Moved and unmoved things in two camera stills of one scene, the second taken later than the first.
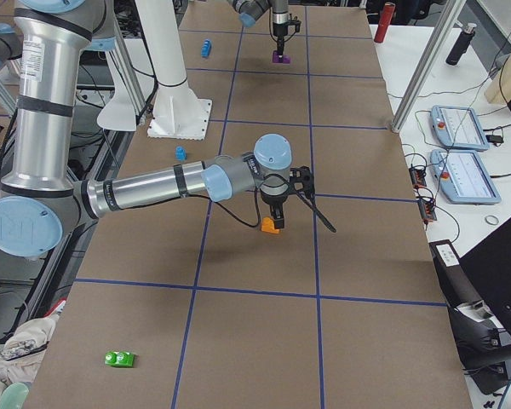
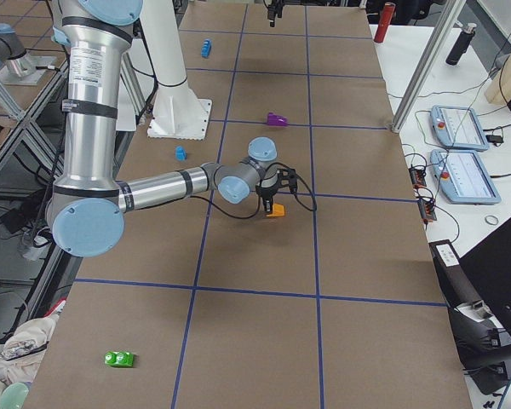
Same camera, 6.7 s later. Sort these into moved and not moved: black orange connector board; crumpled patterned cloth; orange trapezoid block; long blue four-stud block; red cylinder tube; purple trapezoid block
Moved: orange trapezoid block; purple trapezoid block
Not moved: crumpled patterned cloth; red cylinder tube; long blue four-stud block; black orange connector board
